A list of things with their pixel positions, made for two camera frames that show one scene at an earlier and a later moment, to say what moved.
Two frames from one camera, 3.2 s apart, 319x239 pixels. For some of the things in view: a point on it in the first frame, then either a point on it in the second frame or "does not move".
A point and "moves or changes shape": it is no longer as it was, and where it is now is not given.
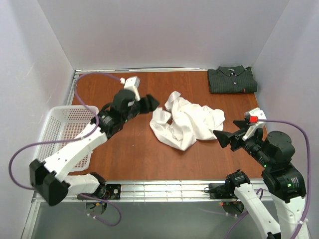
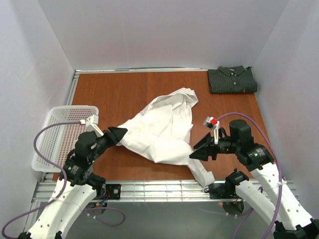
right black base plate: (222, 190) does not move
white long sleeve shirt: (180, 122) moves or changes shape
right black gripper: (236, 138) to (213, 146)
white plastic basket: (64, 123) does not move
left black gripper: (142, 105) to (107, 139)
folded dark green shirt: (232, 79) does not move
